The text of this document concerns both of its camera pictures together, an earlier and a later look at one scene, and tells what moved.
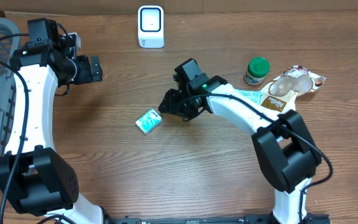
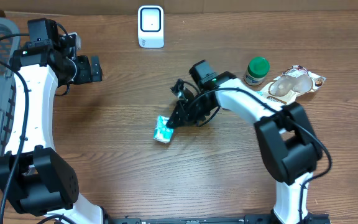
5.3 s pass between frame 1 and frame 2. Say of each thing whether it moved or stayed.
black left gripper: stayed
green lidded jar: stayed
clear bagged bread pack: stayed
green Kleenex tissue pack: moved
